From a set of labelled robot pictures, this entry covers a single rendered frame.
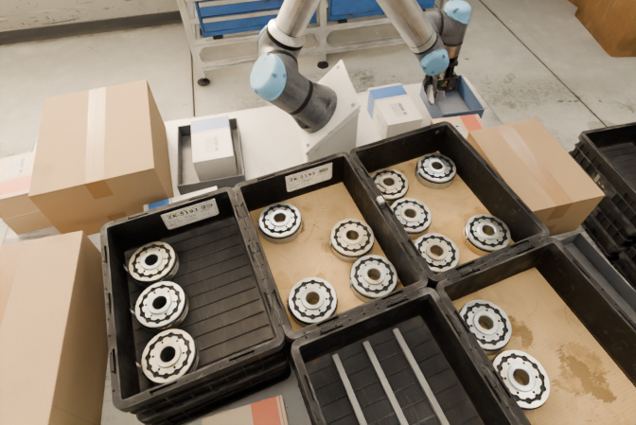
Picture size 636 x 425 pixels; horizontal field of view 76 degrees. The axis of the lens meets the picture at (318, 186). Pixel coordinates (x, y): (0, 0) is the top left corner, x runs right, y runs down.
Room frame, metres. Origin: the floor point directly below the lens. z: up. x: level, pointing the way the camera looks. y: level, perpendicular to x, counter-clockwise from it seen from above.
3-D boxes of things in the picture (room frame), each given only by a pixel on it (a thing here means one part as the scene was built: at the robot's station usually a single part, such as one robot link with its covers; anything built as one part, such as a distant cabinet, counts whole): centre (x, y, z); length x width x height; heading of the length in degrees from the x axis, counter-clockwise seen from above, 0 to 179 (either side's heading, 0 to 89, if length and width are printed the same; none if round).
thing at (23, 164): (0.75, 0.82, 0.81); 0.16 x 0.12 x 0.07; 17
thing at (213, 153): (0.94, 0.33, 0.75); 0.20 x 0.12 x 0.09; 12
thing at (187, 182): (0.93, 0.34, 0.73); 0.27 x 0.20 x 0.05; 11
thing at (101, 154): (0.86, 0.62, 0.80); 0.40 x 0.30 x 0.20; 17
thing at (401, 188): (0.68, -0.18, 0.86); 0.10 x 0.10 x 0.01
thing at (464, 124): (0.97, -0.46, 0.74); 0.16 x 0.12 x 0.07; 98
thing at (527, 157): (0.75, -0.58, 0.78); 0.30 x 0.22 x 0.16; 13
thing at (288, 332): (0.50, -0.01, 0.92); 0.40 x 0.30 x 0.02; 21
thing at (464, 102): (1.16, -0.48, 0.74); 0.20 x 0.15 x 0.07; 9
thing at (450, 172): (0.73, -0.32, 0.86); 0.10 x 0.10 x 0.01
